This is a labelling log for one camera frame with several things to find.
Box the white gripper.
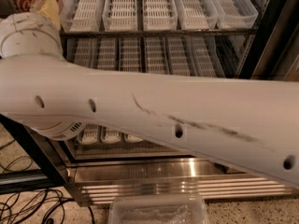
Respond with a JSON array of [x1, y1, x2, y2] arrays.
[[0, 0, 63, 58]]

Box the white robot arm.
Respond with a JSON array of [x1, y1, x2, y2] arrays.
[[0, 12, 299, 188]]

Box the open fridge door left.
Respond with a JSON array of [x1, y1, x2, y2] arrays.
[[0, 116, 67, 194]]

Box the clear plastic floor container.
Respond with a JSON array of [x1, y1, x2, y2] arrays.
[[108, 194, 210, 224]]

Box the black floor cables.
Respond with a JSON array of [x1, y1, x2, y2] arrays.
[[0, 138, 95, 224]]

